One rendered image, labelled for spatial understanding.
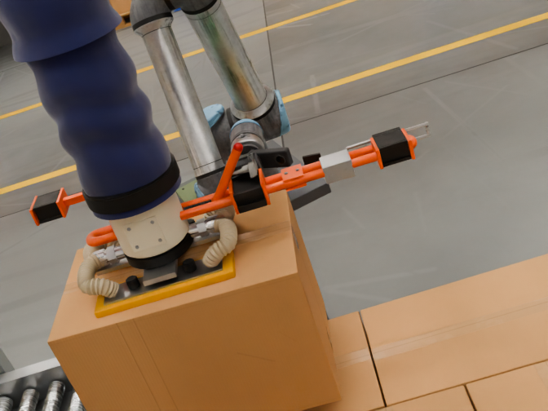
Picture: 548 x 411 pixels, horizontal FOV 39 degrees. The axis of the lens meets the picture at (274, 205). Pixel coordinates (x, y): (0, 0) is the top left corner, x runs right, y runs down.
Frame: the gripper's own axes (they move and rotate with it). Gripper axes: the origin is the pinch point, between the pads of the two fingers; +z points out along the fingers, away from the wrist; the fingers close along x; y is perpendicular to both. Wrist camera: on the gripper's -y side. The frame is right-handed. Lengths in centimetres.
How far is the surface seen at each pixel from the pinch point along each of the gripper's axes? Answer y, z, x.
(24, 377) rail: 94, -31, -53
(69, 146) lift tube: 34.4, 7.8, 27.2
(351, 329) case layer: -9, -13, -58
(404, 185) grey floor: -49, -177, -110
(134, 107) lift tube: 18.4, 6.0, 30.3
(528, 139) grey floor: -114, -183, -110
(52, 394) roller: 85, -24, -57
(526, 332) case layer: -52, 8, -58
